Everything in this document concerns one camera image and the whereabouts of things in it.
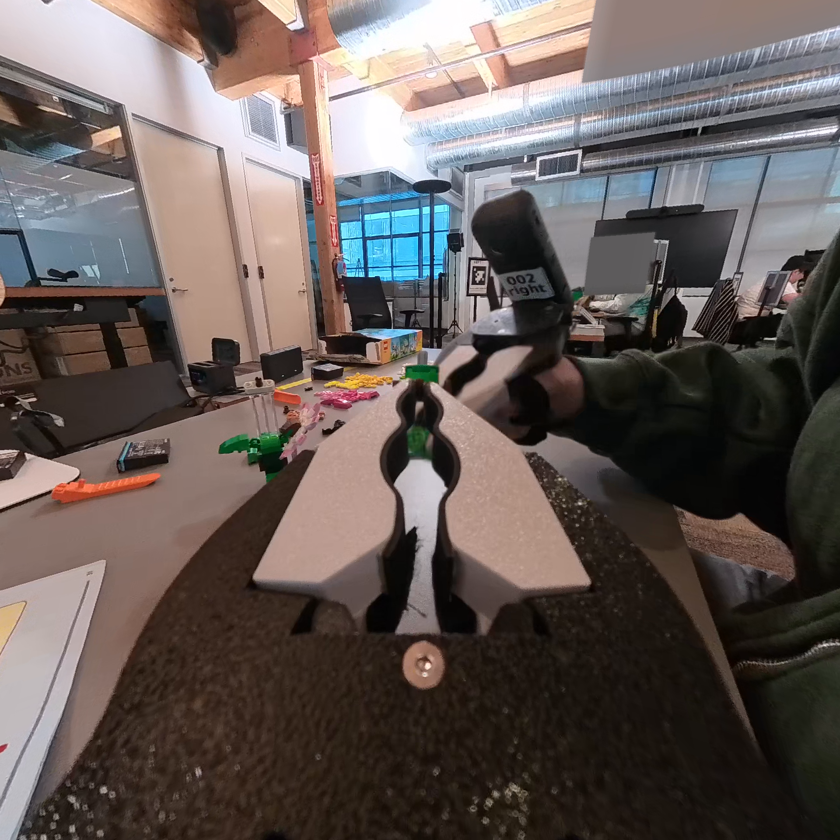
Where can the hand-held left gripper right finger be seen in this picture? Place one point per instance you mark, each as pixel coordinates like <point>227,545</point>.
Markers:
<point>518,525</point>

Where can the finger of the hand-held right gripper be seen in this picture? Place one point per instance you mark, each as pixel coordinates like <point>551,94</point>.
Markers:
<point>456,351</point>
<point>502,380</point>

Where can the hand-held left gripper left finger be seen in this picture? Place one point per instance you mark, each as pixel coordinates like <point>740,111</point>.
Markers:
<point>315,525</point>

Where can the small green brown lego assembly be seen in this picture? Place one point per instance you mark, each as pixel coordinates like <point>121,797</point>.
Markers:
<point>421,374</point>

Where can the person's right forearm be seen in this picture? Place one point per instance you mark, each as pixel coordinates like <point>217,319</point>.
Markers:
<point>689,420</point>

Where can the lego set cardboard box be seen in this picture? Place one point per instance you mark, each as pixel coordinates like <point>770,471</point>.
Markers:
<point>387,346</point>

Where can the green lego plant model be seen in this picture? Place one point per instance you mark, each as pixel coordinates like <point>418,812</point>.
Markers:
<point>269,446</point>

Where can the small green cone lego piece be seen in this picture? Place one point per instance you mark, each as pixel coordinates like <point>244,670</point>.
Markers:
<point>418,441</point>

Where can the pile of black lego pieces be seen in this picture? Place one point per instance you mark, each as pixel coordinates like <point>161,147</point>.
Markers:
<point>333,426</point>

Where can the pile of yellow lego pieces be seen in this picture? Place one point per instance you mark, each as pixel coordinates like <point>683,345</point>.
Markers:
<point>358,380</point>

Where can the pile of magenta lego pieces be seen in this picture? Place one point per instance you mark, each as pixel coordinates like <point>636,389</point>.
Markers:
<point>344,397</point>

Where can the lego instruction booklet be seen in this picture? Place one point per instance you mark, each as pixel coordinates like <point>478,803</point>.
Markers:
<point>39,656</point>

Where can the person's right hand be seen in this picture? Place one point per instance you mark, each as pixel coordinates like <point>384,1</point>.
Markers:
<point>565,394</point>

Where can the large fiducial marker sign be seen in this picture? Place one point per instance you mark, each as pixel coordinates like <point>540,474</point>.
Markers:
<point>478,277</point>

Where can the black speaker on stand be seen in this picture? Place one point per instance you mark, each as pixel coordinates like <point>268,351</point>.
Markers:
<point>455,241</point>

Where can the black office chair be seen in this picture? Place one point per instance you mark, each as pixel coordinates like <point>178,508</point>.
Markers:
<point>367,305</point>

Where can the orange brick separator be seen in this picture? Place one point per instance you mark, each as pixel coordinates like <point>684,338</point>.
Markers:
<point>287,396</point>
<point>105,487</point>

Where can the red fire extinguisher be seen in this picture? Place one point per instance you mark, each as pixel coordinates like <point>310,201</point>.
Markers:
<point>338,272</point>

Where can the black charger box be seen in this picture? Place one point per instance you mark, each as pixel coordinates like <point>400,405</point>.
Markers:
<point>281,364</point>

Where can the black bag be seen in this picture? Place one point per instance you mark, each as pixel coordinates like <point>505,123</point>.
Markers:
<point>669,321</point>

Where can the black television screen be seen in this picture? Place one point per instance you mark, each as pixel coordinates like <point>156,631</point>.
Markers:
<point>689,249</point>

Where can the black battery charging case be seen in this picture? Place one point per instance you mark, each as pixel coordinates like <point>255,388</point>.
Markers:
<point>213,371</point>

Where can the white door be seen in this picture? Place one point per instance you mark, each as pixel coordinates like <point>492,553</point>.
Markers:
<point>190,243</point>
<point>279,256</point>

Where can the wooden pillar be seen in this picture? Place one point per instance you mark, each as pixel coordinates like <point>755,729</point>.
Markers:
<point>321,197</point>

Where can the black white striped cloth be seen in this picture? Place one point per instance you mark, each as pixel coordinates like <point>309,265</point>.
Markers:
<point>716,312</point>

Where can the black desk mat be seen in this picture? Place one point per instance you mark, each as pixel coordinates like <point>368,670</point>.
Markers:
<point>118,400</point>

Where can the white plastic board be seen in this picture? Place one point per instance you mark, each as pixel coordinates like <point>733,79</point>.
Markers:
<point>46,482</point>

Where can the stack of cardboard boxes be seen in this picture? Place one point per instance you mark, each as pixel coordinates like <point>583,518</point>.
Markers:
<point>92,341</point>

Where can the black red small box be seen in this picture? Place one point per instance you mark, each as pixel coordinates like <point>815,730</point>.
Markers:
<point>12,464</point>

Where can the wooden standing desk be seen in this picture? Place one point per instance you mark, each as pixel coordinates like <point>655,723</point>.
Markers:
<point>65,308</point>

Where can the duct vent grille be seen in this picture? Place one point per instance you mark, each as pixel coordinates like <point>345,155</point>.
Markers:
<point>558,165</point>

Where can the silver ventilation duct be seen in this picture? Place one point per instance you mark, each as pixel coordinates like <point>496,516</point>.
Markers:
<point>623,111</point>

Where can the black camera battery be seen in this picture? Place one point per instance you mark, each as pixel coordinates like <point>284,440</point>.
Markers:
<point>144,455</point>

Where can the wall vent grille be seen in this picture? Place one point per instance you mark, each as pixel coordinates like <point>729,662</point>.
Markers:
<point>262,119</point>

